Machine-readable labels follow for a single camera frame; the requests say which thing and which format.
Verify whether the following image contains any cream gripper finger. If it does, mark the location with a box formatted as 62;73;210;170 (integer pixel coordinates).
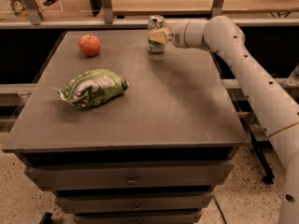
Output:
149;27;171;45

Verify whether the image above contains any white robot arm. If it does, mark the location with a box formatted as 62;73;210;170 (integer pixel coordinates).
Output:
149;16;299;224

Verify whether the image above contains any red apple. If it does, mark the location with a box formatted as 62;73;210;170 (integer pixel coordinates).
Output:
78;35;101;57

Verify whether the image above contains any green chip bag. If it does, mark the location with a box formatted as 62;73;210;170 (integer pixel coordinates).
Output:
51;69;129;109

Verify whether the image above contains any grey drawer cabinet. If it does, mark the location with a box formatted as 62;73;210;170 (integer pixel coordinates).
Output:
3;30;246;224

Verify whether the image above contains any wooden shelf with metal posts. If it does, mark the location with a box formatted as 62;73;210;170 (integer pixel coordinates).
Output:
0;0;299;30

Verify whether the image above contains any small black object on shelf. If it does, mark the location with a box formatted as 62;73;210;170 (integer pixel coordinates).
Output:
43;0;57;6

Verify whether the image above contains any orange juice carton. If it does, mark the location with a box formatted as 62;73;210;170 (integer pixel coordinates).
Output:
9;0;28;20

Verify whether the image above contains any top drawer knob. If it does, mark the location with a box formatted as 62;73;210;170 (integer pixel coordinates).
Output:
127;175;136;186

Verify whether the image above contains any black table leg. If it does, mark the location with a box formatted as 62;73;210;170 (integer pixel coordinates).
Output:
239;112;275;185

